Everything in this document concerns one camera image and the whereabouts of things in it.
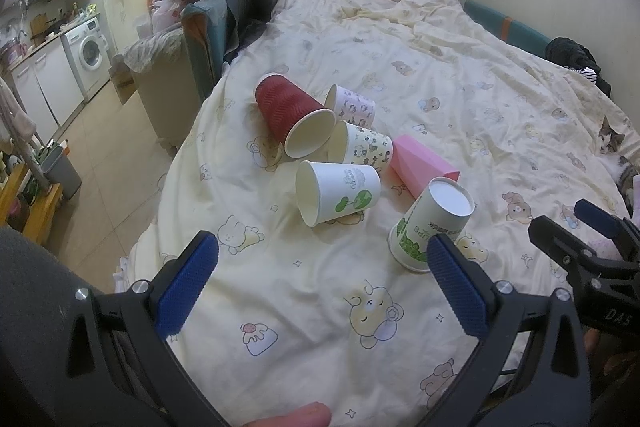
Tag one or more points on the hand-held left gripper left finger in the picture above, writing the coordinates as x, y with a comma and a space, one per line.
190, 287

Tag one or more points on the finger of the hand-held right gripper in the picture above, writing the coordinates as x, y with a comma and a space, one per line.
560, 247
597, 217

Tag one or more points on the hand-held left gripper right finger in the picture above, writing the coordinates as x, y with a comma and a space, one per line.
457, 292

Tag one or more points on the white cup green leaf print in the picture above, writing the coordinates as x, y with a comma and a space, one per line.
430, 219
340, 189

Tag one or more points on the pink faceted cup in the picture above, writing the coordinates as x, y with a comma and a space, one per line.
417, 164

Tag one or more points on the cream animal print cup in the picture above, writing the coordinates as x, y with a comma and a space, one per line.
367, 147

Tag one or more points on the red ribbed paper cup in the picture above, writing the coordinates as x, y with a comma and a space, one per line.
285, 109

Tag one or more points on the lilac bear print cup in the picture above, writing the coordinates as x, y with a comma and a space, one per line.
352, 106

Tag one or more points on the person's left hand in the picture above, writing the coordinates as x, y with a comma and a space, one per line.
290, 417

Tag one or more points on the tabby and white cat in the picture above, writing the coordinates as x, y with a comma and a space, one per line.
617, 152

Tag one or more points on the cream bear print blanket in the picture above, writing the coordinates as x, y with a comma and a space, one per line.
325, 307

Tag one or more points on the black clothing pile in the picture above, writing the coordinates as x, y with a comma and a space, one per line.
572, 54

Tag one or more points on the grey trash bin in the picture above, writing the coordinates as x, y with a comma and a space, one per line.
62, 169

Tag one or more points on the beige sofa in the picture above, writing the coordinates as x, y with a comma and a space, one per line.
167, 107

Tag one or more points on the yellow wooden table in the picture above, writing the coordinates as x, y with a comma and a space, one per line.
25, 207

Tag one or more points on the teal headboard cushion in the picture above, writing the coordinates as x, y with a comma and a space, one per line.
505, 24

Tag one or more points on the cardboard box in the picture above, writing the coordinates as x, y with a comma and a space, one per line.
121, 79

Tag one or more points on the grey patterned throw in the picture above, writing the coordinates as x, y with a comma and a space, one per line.
150, 49

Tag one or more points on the white kitchen cabinet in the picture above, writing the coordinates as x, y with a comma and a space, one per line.
45, 87

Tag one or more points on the white washing machine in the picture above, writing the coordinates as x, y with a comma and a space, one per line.
87, 57

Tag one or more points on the pink plastic bag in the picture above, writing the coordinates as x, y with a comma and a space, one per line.
165, 14

